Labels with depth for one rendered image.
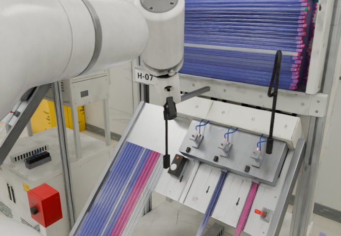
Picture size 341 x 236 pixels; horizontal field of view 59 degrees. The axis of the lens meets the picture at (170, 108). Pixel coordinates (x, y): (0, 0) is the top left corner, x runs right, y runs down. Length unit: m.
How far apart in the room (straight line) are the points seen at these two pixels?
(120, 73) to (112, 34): 3.29
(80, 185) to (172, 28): 1.90
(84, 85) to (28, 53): 1.86
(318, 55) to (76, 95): 1.54
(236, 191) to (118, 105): 2.87
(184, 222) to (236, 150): 0.68
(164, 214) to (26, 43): 1.46
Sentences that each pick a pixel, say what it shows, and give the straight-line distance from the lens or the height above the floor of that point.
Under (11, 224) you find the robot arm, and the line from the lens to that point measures 0.23.
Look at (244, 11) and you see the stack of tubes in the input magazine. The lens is 1.00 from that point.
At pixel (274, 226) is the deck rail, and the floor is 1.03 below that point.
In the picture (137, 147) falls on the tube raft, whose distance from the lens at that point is 1.25.
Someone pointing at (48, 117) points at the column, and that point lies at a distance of 4.06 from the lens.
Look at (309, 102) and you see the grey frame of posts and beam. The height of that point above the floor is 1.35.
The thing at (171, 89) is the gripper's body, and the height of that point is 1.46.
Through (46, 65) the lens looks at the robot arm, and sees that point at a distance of 0.26.
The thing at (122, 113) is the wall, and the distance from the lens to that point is 3.75.
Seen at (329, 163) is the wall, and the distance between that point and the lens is 2.69.
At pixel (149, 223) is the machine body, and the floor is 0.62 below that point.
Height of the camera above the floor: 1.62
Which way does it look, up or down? 18 degrees down
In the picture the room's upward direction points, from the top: straight up
